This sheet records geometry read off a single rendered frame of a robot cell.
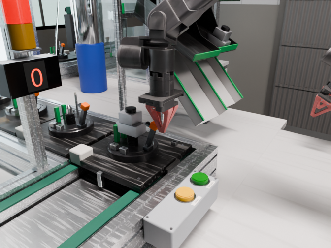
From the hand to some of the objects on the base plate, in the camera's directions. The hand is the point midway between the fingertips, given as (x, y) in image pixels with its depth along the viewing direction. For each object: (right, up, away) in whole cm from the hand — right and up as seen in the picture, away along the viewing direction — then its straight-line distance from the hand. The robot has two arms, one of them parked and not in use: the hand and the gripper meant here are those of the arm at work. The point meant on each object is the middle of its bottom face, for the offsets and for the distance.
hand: (161, 129), depth 70 cm
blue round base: (-41, +22, +100) cm, 110 cm away
